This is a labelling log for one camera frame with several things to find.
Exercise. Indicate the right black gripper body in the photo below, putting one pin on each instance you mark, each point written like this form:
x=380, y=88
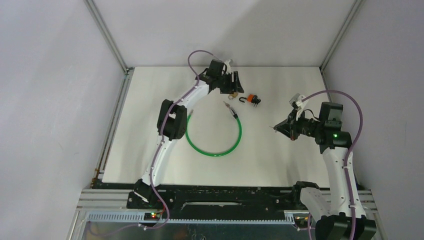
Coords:
x=308, y=127

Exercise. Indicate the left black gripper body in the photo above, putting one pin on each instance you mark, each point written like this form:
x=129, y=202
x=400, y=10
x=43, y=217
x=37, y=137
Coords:
x=225, y=84

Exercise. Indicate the orange black padlock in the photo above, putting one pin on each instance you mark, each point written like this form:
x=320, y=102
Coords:
x=248, y=99

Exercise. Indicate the black-headed key bunch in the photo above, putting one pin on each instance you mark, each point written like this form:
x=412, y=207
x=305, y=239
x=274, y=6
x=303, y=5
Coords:
x=256, y=102

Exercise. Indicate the green cable lock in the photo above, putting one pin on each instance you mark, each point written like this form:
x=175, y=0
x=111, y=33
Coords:
x=222, y=153

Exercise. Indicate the small brass padlock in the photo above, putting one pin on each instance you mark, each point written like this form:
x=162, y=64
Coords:
x=233, y=95

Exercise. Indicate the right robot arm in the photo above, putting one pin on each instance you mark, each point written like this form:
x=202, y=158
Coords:
x=343, y=218

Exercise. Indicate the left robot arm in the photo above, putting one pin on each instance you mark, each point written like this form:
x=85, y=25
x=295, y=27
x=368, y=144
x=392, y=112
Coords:
x=173, y=117

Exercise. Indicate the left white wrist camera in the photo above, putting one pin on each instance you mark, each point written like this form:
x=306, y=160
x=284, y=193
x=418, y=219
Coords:
x=227, y=66

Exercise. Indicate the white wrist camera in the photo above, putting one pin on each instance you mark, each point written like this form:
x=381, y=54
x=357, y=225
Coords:
x=227, y=66
x=297, y=102

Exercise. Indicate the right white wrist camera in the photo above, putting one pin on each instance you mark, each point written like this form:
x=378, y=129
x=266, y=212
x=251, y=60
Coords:
x=297, y=102

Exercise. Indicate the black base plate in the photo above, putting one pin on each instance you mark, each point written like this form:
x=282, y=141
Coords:
x=219, y=203

